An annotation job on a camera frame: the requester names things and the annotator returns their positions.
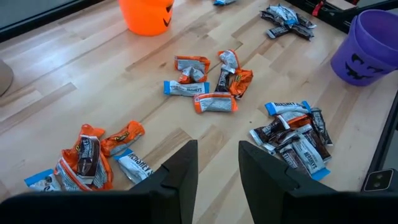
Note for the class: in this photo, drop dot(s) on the orange pumpkin face bucket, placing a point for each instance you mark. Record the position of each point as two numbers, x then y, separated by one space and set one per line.
146 15

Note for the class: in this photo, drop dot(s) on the purple pumpkin face bucket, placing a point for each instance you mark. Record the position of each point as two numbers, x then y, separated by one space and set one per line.
367 46

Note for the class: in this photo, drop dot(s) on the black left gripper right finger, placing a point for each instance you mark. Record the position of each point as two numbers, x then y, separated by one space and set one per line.
264 180

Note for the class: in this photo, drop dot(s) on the crumpled orange Reese's candy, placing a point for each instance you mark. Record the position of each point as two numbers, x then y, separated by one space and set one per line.
192 75

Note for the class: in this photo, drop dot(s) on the grey table level camera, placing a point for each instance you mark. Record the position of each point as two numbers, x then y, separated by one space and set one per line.
379 180

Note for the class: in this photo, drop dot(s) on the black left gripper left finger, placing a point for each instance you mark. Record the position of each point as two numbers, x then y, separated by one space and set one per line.
186 174

